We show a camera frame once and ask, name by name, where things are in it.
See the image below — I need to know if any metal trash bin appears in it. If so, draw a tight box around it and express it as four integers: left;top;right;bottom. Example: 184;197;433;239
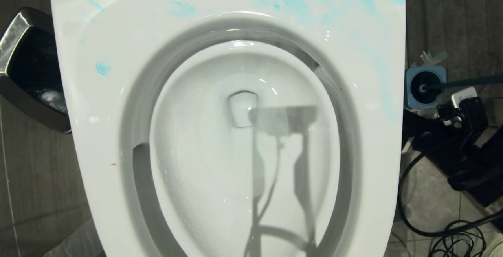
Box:
0;7;72;134

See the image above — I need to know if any clear plastic sheet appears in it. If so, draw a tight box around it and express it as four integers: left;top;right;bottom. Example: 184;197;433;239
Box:
42;218;107;257

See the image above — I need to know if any blue toilet brush holder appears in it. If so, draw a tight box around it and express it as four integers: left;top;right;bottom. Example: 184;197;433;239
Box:
405;66;448;110

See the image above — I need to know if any thin black cable bundle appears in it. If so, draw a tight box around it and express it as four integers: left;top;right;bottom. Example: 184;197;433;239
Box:
428;220;488;257

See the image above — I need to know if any white round container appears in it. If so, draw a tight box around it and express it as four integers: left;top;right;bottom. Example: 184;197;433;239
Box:
481;233;503;257

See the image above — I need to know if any black bin liner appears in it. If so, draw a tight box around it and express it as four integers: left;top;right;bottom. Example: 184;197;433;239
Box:
9;26;68;115

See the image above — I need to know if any teal toilet brush handle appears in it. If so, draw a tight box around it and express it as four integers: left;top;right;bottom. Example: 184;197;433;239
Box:
417;74;503;94

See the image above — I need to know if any pale tape piece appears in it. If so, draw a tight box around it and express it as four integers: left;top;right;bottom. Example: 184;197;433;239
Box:
420;50;449;66

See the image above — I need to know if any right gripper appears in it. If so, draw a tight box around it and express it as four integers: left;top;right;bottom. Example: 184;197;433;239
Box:
402;109;456;154

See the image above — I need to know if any white toilet bowl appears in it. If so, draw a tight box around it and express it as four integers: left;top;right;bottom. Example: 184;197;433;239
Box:
49;0;406;257
121;13;363;257

